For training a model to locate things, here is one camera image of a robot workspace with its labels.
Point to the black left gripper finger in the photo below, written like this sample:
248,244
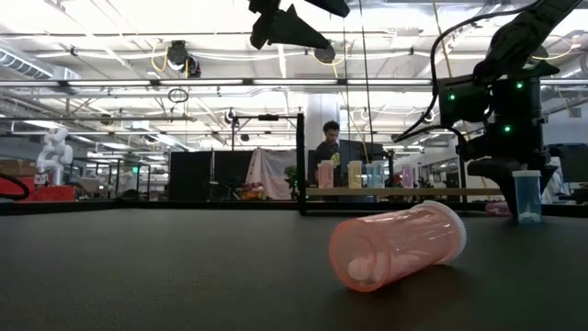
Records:
289,30
333,7

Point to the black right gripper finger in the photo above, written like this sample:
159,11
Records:
549,177
494,172

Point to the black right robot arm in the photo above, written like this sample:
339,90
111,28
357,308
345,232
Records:
528,32

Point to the black computer monitor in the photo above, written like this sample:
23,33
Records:
574,163
363,151

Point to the black boom stand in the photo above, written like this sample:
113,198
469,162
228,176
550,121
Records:
268,117

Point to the long ceiling light strip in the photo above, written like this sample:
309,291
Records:
184,82

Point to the person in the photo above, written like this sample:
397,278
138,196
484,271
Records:
328,147

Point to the pink draped cloth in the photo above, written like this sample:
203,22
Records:
271,172

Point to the small green plant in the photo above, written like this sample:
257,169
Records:
290,177

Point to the black partition panel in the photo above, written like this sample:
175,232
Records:
193,177

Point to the black table mat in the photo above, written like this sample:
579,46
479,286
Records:
138,276

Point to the black metal frame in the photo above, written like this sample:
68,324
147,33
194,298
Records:
461,184

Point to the silver ventilation duct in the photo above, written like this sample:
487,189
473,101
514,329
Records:
27,66

